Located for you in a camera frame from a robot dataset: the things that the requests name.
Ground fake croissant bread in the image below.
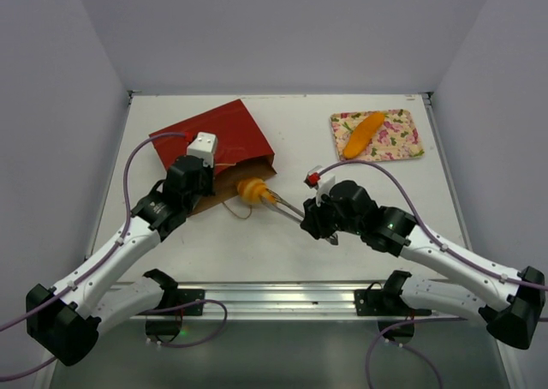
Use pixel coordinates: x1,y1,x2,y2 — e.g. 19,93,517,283
236,177,277,205

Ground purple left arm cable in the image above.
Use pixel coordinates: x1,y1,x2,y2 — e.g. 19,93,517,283
0,131,228,380

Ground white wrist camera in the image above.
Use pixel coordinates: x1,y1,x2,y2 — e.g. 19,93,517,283
304,165,336,206
186,132,217,167

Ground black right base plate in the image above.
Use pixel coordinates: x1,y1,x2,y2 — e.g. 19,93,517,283
354,282,432,317

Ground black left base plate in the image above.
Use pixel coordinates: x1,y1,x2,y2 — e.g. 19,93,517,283
172,288,206,316

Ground red paper bag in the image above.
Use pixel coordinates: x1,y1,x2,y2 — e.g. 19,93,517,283
152,99,277,214

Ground aluminium frame rail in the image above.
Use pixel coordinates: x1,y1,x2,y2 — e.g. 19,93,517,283
106,282,506,321

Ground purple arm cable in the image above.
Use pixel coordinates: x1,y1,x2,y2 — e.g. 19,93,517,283
319,160,548,389
0,131,228,380

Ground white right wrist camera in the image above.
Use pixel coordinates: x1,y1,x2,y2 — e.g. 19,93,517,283
304,165,336,206

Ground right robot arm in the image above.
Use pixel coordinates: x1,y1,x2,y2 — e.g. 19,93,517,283
301,180,545,350

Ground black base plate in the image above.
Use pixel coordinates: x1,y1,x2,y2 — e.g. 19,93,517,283
172,288,206,316
354,282,432,317

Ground floral rectangular tray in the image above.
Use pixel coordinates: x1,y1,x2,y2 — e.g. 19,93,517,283
330,109,425,162

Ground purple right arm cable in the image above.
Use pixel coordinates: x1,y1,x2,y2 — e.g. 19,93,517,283
319,160,548,389

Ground fake orange bread loaf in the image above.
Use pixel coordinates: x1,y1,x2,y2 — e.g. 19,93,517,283
342,112,384,159

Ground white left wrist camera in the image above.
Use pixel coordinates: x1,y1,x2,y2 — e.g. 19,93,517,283
186,132,217,167

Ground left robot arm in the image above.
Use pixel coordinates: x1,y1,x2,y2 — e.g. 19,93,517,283
26,154,214,366

